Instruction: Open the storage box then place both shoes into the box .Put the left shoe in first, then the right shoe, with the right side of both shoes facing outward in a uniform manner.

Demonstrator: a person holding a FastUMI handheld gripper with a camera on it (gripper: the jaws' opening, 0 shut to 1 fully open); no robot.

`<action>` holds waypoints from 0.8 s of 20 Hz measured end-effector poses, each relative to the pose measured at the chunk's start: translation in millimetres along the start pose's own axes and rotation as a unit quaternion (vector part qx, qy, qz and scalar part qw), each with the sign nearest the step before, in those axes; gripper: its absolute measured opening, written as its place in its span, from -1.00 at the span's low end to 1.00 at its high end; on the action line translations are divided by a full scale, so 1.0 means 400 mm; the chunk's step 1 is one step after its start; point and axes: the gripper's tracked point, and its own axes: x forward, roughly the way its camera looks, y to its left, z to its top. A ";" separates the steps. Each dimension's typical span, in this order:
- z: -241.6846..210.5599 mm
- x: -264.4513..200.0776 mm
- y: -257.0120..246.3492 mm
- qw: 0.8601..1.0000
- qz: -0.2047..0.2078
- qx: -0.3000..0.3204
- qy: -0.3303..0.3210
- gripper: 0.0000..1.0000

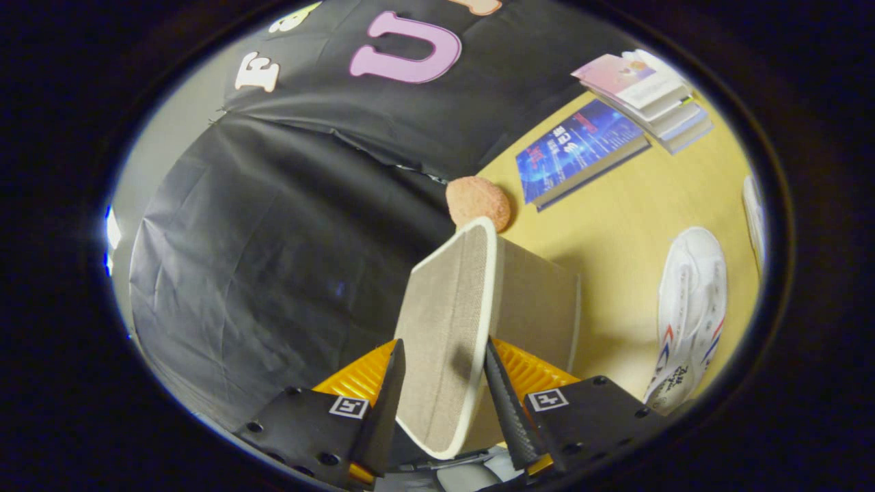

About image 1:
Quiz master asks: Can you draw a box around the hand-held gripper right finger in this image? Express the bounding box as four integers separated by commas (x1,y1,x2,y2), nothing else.
483,335,676,479

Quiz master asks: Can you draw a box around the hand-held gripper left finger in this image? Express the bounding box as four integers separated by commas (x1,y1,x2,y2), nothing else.
232,338,407,491

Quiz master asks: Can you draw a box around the beige fabric storage box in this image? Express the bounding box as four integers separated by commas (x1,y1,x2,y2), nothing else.
393,217,582,460

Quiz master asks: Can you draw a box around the white canvas shoe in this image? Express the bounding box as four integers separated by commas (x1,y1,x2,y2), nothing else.
742,174,768,274
643,226,729,415

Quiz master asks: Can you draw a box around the orange sponge ball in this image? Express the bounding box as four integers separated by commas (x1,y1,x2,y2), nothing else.
446,176,512,233

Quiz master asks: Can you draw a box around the pale blue cover book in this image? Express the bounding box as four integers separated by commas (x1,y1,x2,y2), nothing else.
656,113,715,155

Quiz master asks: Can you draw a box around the white book with yellow tab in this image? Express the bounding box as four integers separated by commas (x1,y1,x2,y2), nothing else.
639,96,705,139

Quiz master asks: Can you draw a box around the pink cover book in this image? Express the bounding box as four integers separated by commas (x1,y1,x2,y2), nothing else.
571,49,692,111

